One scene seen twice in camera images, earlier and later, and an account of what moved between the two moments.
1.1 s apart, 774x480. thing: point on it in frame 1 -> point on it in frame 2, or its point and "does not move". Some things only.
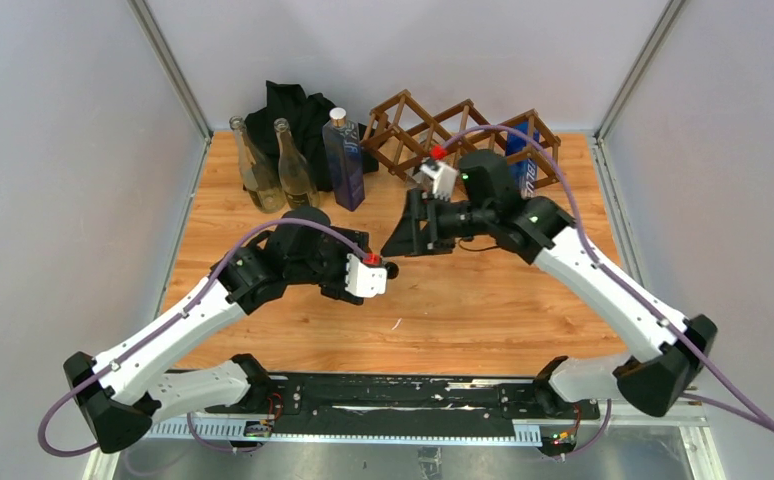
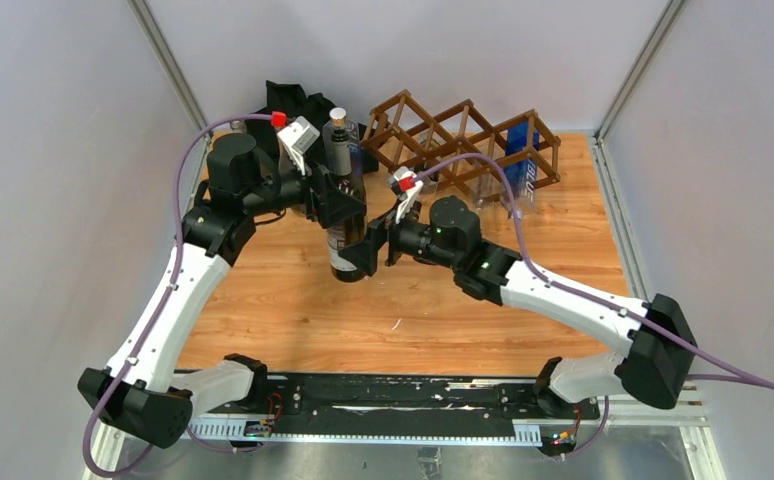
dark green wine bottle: x=392 y=270 -> x=341 y=165
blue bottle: x=523 y=172 does not move
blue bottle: x=342 y=141 does not move
